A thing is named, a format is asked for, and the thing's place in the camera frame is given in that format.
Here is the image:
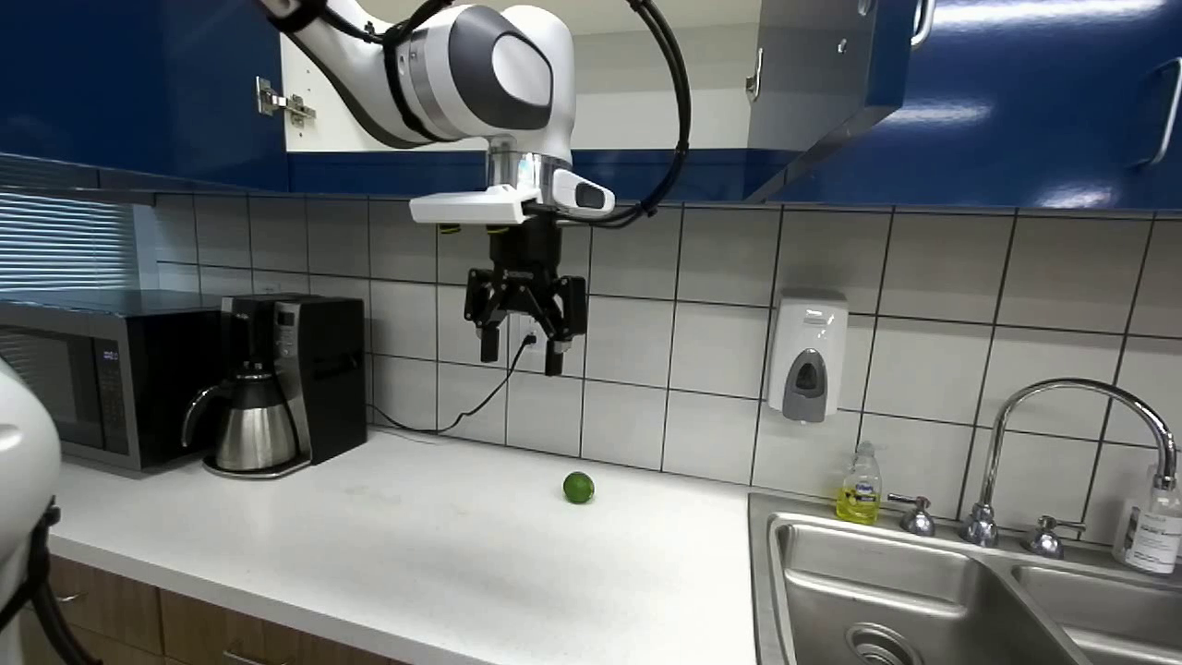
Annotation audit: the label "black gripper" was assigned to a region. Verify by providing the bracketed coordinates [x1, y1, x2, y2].
[461, 213, 593, 377]

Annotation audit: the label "black steel coffee maker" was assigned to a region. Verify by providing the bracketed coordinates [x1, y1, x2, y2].
[218, 290, 371, 475]

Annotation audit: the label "stainless steel coffee carafe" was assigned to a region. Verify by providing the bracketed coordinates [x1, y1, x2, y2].
[181, 364, 308, 475]

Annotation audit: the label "metal cabinet hinge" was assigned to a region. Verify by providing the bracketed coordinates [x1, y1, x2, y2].
[253, 72, 318, 124]

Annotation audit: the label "yellow dish soap bottle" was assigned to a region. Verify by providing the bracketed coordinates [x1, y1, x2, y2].
[833, 441, 887, 528]

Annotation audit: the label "blue glossy cabinet door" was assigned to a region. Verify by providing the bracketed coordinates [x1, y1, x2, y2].
[748, 0, 928, 204]
[0, 0, 289, 194]

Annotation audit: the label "black microwave oven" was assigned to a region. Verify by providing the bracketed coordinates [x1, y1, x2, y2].
[0, 290, 234, 480]

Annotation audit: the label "horizontal window blinds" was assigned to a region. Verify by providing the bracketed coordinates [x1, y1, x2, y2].
[0, 187, 142, 299]

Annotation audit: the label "stainless steel double sink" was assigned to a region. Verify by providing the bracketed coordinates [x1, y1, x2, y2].
[748, 491, 1182, 665]

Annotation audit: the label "wooden base cabinet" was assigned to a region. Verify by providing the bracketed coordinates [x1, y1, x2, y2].
[42, 551, 418, 665]

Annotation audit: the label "chrome gooseneck faucet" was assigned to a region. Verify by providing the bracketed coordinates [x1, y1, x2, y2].
[965, 373, 1182, 545]

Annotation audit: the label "white pump soap bottle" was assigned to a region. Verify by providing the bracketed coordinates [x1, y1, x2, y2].
[1111, 468, 1182, 579]

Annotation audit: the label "black power cord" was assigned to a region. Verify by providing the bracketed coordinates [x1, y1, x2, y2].
[367, 325, 543, 441]

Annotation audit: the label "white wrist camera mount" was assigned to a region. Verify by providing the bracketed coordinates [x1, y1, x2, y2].
[408, 155, 619, 234]

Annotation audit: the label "white open wall cabinet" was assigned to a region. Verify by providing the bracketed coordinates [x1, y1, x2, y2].
[278, 0, 792, 208]

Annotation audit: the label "white wall soap dispenser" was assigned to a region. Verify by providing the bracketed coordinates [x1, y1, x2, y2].
[764, 290, 853, 423]

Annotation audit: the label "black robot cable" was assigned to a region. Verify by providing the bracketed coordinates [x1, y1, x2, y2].
[262, 0, 696, 234]

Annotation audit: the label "chrome faucet handle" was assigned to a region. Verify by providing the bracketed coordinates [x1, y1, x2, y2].
[887, 496, 944, 540]
[1026, 513, 1070, 561]

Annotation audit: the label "blue closed wall cabinet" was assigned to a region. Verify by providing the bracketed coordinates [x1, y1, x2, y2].
[786, 0, 1182, 213]

